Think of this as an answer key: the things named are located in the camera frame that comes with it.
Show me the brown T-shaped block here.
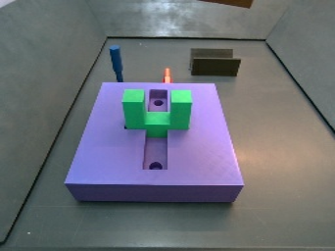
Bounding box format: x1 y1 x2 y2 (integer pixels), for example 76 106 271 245
200 0 253 9

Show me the black angle fixture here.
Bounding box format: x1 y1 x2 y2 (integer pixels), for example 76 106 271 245
189 48 240 76

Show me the green U-shaped block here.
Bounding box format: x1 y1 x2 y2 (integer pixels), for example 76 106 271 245
121 89 192 138

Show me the red cylindrical peg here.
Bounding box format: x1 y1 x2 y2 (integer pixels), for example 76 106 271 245
163 68 172 83

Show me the purple base block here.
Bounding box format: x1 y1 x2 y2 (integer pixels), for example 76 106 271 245
65 82 243 202

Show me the blue hexagonal peg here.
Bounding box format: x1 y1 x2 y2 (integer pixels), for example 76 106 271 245
108 45 123 82

